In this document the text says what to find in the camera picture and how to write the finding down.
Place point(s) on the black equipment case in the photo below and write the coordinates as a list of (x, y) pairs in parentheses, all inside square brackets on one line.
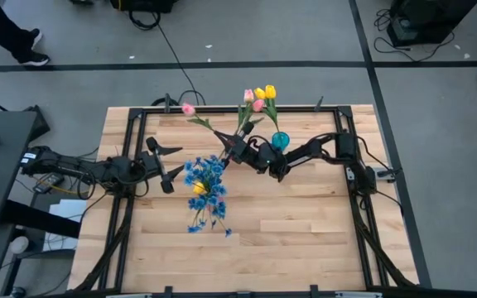
[(425, 20)]

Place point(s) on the pink artificial tulip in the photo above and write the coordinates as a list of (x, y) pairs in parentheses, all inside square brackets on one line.
[(258, 105), (249, 95), (188, 109)]

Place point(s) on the black metal table frame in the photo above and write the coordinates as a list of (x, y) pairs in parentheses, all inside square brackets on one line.
[(296, 110)]

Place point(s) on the blue artificial flower bunch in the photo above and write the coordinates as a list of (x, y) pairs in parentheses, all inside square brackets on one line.
[(215, 207), (209, 169)]

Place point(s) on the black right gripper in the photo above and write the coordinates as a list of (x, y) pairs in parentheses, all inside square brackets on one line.
[(244, 151)]

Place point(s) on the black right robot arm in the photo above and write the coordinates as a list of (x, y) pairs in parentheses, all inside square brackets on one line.
[(304, 155)]

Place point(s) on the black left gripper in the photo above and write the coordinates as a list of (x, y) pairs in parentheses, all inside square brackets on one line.
[(160, 165)]

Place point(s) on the teal glass vase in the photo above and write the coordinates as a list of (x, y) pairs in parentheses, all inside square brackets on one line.
[(280, 141)]

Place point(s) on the person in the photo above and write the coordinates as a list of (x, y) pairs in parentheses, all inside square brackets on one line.
[(2, 29)]

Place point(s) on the yellow artificial tulip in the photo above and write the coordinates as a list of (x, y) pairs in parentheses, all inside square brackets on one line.
[(270, 91), (199, 188), (259, 93)]

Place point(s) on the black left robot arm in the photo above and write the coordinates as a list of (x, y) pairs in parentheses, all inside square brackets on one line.
[(110, 171)]

